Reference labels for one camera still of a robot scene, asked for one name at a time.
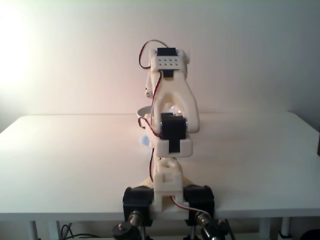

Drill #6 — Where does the skyblue plush doll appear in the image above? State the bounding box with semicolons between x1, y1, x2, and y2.
138;134;152;148

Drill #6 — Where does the black table clamp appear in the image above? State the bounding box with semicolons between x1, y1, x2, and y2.
183;184;216;240
122;185;155;240

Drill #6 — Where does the white table leg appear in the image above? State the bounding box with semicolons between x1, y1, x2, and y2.
259;217;291;240
30;220;61;240

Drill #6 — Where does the black cable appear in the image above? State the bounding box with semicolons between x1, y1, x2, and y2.
59;223;114;240

